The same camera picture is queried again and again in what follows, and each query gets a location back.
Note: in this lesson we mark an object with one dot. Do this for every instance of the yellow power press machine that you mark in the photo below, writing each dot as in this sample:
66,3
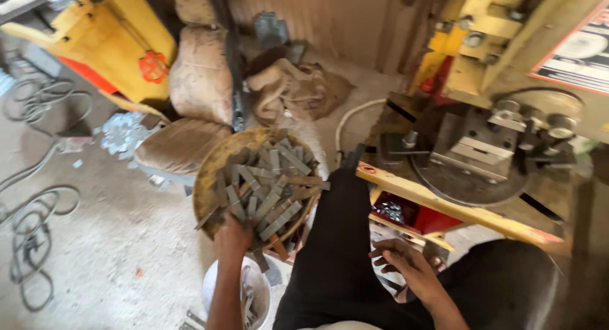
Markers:
514,49

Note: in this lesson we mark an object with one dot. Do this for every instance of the person's left hand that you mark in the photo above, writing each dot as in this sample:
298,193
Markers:
233,239

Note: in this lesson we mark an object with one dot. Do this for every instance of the heap of grey metal strips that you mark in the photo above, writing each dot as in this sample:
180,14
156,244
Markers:
273,187

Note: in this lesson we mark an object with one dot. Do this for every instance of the person's right fingers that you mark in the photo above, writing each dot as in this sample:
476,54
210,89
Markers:
388,246

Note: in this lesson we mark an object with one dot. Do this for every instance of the yellow guard bar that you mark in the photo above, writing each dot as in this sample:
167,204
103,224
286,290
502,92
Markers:
428,196

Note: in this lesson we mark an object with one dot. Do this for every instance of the yellow and orange machine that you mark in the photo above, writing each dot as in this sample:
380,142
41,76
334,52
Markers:
109,30

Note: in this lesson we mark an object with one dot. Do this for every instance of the printed poster with red border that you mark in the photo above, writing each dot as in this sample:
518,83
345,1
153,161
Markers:
578,49

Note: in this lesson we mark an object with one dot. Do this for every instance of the crumpled empty burlap sack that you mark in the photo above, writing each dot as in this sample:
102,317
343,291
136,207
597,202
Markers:
299,89

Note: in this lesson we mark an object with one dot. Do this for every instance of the shiny punched metal parts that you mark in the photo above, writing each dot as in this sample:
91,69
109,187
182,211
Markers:
389,211

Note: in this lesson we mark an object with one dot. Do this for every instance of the person's black trousers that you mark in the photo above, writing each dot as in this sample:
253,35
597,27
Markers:
333,254

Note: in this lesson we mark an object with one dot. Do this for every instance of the person's right hand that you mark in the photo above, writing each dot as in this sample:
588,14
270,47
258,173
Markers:
414,273

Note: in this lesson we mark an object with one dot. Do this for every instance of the pile of shiny metal scraps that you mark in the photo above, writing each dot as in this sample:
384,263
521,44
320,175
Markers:
124,132

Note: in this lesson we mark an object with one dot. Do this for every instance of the grey press die block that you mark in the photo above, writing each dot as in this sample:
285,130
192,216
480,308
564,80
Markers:
476,144

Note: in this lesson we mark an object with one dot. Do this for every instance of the red handwheel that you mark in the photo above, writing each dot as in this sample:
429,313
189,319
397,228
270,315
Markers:
153,67

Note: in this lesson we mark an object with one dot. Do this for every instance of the loose metal strips on floor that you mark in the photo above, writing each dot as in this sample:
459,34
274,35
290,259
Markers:
192,320

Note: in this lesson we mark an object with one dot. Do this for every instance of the round yellow metal pan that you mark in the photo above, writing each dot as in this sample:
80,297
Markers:
209,173

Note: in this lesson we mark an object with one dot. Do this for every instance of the grey metal casting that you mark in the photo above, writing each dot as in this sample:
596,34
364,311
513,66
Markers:
271,30

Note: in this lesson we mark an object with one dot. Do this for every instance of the white plastic bucket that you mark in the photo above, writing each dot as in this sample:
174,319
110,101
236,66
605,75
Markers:
259,292

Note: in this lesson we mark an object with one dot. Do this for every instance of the bundle of strips in bucket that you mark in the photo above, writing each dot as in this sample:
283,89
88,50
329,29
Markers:
247,301

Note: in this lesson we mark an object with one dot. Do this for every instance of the red bin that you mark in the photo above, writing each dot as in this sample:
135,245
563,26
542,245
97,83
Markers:
433,220

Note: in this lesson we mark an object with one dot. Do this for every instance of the black metal bar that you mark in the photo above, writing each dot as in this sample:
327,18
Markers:
234,68

